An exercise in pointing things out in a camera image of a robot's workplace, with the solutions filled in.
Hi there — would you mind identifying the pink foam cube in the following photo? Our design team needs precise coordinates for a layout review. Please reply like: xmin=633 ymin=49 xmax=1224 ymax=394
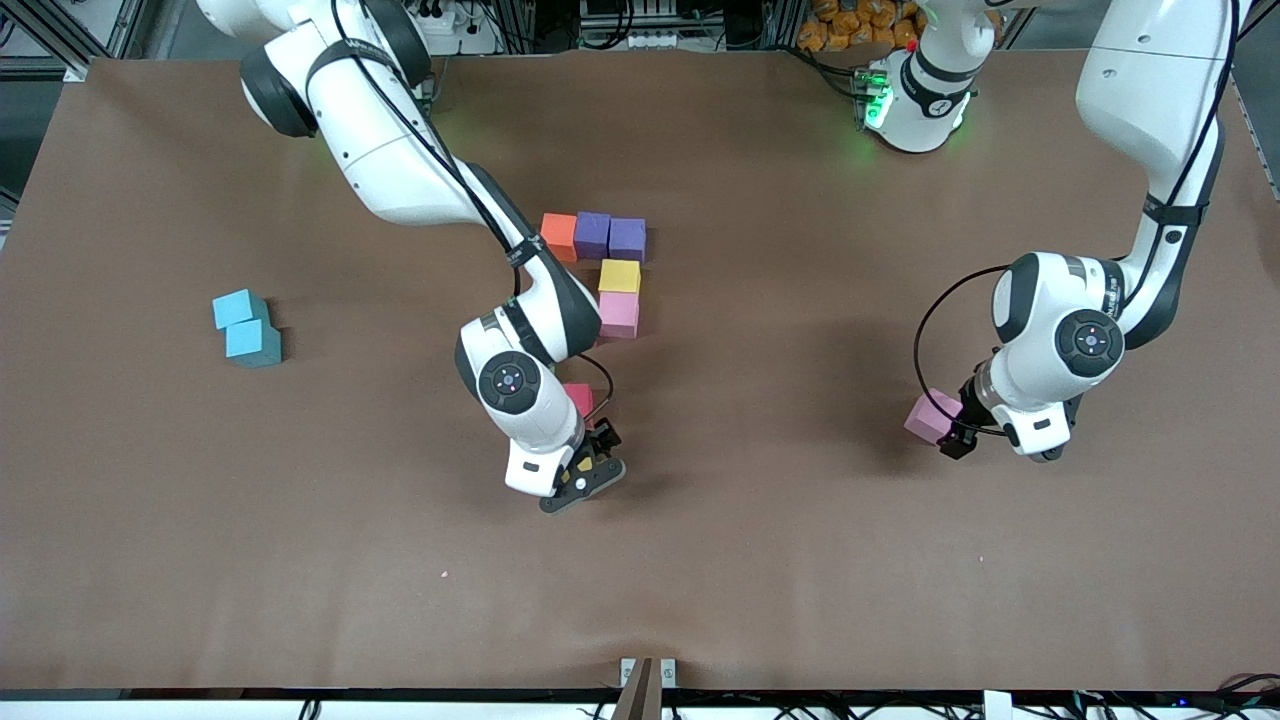
xmin=598 ymin=291 xmax=641 ymax=340
xmin=904 ymin=388 xmax=964 ymax=447

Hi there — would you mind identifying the purple foam cube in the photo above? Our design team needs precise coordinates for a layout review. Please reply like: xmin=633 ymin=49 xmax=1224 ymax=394
xmin=574 ymin=211 xmax=612 ymax=261
xmin=608 ymin=217 xmax=648 ymax=264

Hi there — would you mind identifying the orange foam cube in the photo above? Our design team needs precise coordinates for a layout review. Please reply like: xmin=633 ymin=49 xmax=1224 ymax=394
xmin=540 ymin=212 xmax=580 ymax=263

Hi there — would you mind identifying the table cover sheet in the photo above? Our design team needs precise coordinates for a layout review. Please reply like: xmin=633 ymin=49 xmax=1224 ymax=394
xmin=0 ymin=48 xmax=1280 ymax=693

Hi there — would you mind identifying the cyan foam cube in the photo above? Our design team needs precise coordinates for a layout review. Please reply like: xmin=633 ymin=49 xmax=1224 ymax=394
xmin=224 ymin=318 xmax=283 ymax=369
xmin=212 ymin=289 xmax=271 ymax=331

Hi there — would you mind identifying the pile of orange items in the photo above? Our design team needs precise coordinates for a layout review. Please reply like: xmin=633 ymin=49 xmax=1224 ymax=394
xmin=797 ymin=0 xmax=926 ymax=54

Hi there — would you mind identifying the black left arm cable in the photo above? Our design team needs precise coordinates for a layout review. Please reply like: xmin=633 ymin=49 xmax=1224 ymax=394
xmin=911 ymin=0 xmax=1246 ymax=438

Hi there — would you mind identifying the camera mount pole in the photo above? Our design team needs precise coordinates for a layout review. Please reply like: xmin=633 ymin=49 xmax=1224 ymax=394
xmin=610 ymin=658 xmax=656 ymax=720

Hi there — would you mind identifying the black cable bundle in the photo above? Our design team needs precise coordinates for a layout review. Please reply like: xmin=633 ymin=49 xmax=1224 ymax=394
xmin=1185 ymin=672 xmax=1280 ymax=716

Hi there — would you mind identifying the aluminium frame profile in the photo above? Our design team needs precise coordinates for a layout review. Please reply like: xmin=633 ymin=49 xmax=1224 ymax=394
xmin=0 ymin=0 xmax=151 ymax=83

